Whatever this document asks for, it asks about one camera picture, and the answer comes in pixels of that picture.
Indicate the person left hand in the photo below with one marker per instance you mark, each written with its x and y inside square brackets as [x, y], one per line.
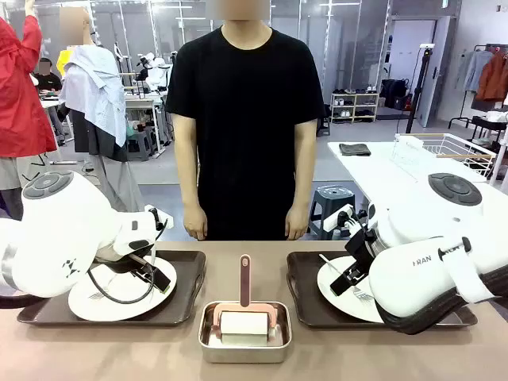
[297, 224]

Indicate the hanging orange jacket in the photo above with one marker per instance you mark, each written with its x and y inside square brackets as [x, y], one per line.
[494, 79]

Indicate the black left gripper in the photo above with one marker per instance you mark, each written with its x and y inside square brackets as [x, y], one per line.
[131, 264]

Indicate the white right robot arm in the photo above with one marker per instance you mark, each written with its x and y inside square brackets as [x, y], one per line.
[420, 258]

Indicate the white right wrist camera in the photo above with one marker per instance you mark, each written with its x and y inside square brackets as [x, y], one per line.
[339, 218]

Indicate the person right hand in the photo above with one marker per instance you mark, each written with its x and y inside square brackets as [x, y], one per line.
[196, 224]

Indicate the white round plate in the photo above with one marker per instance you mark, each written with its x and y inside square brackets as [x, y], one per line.
[329, 293]
[119, 309]

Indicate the mannequin with striped shirt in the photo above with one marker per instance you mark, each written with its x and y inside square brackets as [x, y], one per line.
[95, 87]

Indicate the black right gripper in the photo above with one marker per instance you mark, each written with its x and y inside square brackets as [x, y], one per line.
[360, 250]

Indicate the hanging grey shirt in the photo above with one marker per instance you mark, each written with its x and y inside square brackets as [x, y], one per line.
[472, 71]

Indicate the person in yellow top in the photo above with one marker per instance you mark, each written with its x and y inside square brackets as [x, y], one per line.
[62, 61]

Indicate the dark brown serving tray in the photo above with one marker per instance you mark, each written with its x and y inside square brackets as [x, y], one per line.
[301, 285]
[186, 278]

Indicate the grey plastic stool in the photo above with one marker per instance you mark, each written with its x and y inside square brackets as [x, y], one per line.
[333, 194]

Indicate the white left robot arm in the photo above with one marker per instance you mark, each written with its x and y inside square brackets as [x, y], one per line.
[59, 222]

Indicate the seated person in black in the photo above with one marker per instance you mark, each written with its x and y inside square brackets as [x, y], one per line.
[49, 81]

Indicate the black tripod stand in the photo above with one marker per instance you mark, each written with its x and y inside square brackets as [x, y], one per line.
[422, 79]

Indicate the white table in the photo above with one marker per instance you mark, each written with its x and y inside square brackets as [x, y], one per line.
[381, 166]

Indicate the person body in black clothes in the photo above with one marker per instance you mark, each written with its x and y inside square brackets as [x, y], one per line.
[246, 119]

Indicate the person right forearm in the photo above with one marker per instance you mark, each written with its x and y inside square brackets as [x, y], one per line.
[188, 182]

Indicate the black bags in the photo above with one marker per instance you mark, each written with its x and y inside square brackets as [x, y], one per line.
[395, 93]

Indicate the white shoe rack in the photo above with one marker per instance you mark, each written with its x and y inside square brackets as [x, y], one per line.
[353, 107]

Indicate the pink lint roller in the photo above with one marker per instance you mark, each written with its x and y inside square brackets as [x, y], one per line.
[245, 278]

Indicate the person left forearm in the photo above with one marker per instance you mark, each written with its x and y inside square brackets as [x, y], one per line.
[301, 182]

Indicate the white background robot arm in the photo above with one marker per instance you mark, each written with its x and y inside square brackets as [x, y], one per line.
[155, 71]

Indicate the dark grey folded cloth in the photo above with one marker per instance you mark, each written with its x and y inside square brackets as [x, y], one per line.
[355, 149]

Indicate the mannequin with red coat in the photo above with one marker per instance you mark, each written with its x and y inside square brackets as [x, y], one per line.
[20, 99]

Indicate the silver fork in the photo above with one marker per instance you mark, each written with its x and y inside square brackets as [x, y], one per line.
[327, 262]

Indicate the rectangular steel container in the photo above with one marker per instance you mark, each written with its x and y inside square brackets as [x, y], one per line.
[242, 355]

